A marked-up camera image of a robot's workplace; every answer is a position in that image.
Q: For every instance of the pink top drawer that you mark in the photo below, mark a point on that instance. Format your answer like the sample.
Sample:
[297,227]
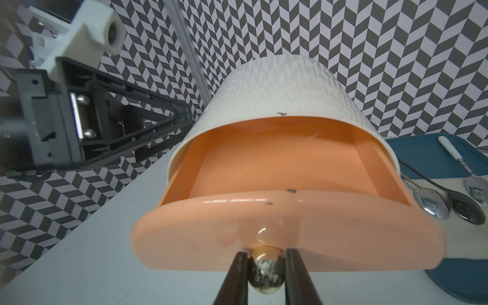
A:
[330,190]

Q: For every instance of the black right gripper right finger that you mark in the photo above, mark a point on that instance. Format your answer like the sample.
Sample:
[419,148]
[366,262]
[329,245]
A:
[299,288]

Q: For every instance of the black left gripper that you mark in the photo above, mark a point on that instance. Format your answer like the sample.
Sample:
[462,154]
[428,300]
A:
[89,119]

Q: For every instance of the white drawer cabinet shell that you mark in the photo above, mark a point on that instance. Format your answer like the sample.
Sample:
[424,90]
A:
[274,87]

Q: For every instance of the teal tray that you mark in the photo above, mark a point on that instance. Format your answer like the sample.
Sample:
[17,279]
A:
[462,275]

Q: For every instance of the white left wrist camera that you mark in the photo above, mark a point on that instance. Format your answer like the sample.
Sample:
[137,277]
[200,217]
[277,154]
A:
[80,30]

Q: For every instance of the dark handled spoon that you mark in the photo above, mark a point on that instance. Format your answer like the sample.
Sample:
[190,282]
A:
[463,205]

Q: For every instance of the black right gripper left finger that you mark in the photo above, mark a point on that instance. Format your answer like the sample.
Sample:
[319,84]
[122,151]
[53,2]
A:
[234,289]

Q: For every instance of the pink handled spoon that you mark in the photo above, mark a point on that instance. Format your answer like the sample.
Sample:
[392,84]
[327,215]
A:
[428,199]

